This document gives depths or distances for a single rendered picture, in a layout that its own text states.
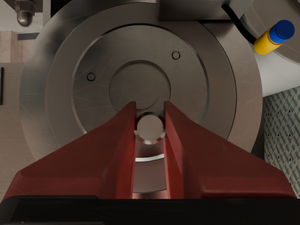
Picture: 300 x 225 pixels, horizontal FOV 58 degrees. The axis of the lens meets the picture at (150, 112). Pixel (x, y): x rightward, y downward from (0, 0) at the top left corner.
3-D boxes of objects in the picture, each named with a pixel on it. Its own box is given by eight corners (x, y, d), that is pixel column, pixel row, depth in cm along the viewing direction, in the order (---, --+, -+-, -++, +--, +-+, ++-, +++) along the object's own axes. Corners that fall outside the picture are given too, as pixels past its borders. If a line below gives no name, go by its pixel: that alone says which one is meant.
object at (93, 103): (189, 6, 15) (227, 141, 14) (185, 22, 17) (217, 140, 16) (55, 40, 15) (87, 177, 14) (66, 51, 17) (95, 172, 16)
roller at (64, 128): (247, 14, 16) (226, 206, 16) (187, 86, 42) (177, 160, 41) (60, -11, 17) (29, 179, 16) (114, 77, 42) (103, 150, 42)
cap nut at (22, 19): (31, -2, 49) (30, 22, 48) (39, 7, 52) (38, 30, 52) (10, -2, 49) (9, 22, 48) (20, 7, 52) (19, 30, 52)
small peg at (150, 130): (164, 109, 11) (168, 142, 11) (161, 114, 14) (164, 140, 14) (131, 113, 11) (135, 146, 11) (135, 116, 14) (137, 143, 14)
